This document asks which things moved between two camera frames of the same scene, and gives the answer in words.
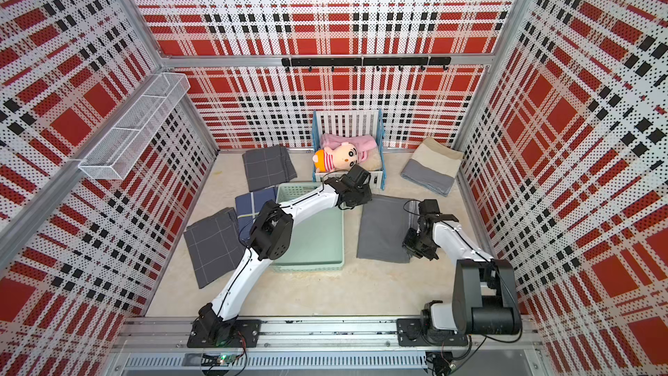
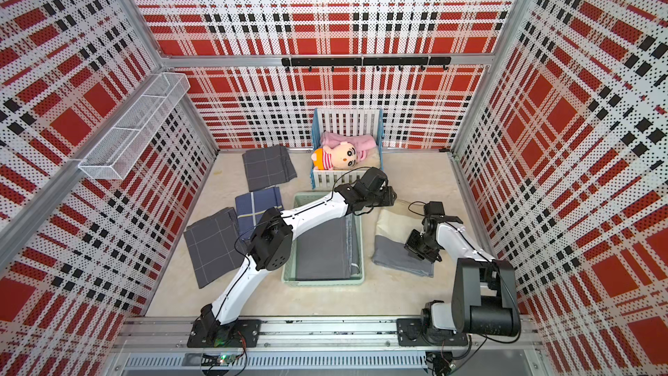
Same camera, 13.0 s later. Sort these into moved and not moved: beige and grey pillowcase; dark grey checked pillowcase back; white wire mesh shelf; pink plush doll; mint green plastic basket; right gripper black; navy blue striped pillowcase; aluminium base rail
Moved: beige and grey pillowcase; mint green plastic basket
Not moved: aluminium base rail; white wire mesh shelf; right gripper black; dark grey checked pillowcase back; pink plush doll; navy blue striped pillowcase
